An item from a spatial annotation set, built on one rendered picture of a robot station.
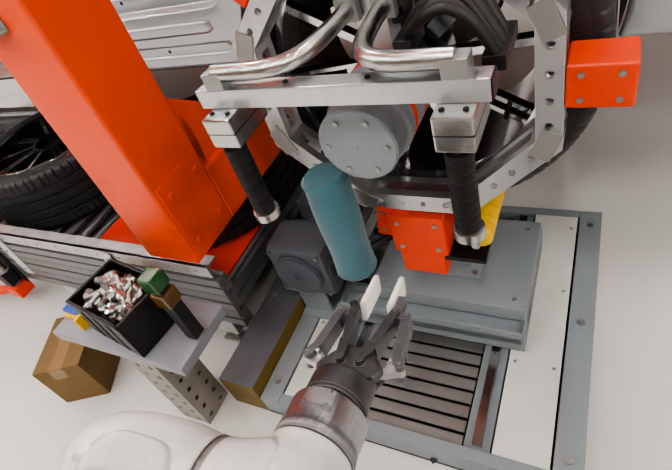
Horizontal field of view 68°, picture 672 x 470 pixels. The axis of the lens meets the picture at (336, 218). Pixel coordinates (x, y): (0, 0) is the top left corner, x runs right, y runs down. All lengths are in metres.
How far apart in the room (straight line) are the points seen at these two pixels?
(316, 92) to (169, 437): 0.43
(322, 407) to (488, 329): 0.84
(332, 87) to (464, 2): 0.18
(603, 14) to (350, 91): 0.39
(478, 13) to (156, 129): 0.69
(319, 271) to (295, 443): 0.83
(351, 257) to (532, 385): 0.58
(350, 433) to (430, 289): 0.83
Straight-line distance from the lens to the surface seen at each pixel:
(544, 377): 1.36
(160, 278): 1.03
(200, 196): 1.18
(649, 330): 1.55
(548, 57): 0.78
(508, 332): 1.31
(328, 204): 0.90
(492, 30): 0.65
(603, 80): 0.79
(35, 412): 2.03
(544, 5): 0.74
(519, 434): 1.29
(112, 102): 1.03
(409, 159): 1.07
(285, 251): 1.30
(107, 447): 0.56
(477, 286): 1.32
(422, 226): 1.03
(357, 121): 0.72
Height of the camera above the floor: 1.26
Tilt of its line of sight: 40 degrees down
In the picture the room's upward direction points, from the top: 21 degrees counter-clockwise
